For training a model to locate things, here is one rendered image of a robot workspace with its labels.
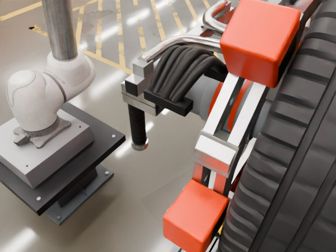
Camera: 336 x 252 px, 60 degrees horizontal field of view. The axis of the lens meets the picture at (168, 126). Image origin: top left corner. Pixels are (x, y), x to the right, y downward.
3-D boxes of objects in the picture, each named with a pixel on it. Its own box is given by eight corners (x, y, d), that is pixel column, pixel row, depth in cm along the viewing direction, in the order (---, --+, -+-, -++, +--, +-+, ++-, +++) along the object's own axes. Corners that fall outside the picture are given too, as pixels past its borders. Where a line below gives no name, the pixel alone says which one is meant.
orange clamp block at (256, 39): (275, 90, 41) (277, 61, 33) (225, 72, 44) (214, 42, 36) (297, 47, 42) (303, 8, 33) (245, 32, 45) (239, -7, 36)
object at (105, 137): (-5, 189, 152) (-32, 151, 131) (70, 133, 181) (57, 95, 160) (57, 245, 131) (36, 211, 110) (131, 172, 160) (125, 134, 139)
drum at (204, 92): (257, 158, 67) (273, 112, 57) (180, 122, 76) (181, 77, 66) (278, 123, 75) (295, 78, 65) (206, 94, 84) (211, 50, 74)
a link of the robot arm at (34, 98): (11, 122, 123) (-12, 79, 108) (46, 100, 134) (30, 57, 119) (34, 138, 116) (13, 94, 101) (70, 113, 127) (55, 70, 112)
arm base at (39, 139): (4, 138, 124) (-2, 128, 121) (46, 110, 138) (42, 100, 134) (31, 156, 117) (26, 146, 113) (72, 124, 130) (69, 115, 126)
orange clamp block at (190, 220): (225, 219, 52) (200, 262, 47) (188, 197, 56) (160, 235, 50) (231, 198, 48) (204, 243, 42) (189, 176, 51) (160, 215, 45)
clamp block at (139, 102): (156, 117, 59) (155, 97, 55) (122, 101, 63) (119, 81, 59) (170, 104, 62) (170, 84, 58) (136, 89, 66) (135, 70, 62)
